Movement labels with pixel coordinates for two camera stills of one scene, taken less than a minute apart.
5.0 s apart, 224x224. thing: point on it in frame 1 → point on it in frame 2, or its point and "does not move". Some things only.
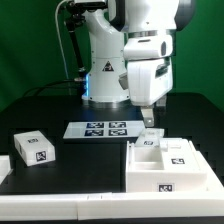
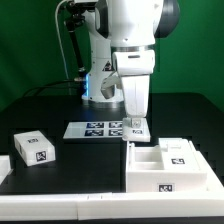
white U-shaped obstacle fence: (116, 205) does not move
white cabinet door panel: (150, 137) → (135, 134)
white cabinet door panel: (178, 155) does not move
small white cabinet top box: (34, 148) does not move
